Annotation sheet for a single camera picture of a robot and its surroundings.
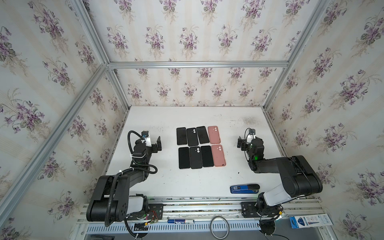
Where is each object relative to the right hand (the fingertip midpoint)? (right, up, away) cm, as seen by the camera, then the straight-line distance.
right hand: (253, 137), depth 93 cm
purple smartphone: (-29, -12, 0) cm, 32 cm away
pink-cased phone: (-23, 0, +12) cm, 26 cm away
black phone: (-46, -1, +8) cm, 47 cm away
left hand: (-63, 0, -5) cm, 64 cm away
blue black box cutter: (-8, -26, -16) cm, 32 cm away
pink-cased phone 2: (-22, -12, 0) cm, 25 cm away
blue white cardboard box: (+14, -38, -23) cm, 47 cm away
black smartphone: (-44, -13, -2) cm, 46 cm away
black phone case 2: (-37, -13, -2) cm, 39 cm away
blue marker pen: (-44, -38, -24) cm, 63 cm away
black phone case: (-39, -3, +9) cm, 40 cm away
